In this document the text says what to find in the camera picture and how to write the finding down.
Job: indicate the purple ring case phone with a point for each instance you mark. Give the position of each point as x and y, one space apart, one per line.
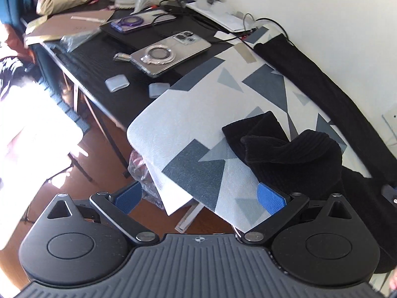
139 21

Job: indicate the geometric patterned table mat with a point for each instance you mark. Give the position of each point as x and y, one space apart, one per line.
179 135

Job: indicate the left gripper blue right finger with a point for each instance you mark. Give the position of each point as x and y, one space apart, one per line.
282 207

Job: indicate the white paper sheets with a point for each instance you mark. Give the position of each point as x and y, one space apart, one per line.
227 21

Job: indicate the silver glitter case phone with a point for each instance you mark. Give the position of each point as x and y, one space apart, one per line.
160 57

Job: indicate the black ribbed knit garment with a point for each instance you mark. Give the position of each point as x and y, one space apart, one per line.
311 163

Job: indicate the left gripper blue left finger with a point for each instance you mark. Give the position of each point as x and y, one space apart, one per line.
115 208

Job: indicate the black desk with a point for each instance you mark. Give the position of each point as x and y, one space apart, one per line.
90 64

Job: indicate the white earbud case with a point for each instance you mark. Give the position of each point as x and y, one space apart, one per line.
116 83

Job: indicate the pink notebook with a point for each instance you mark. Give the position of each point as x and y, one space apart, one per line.
68 24

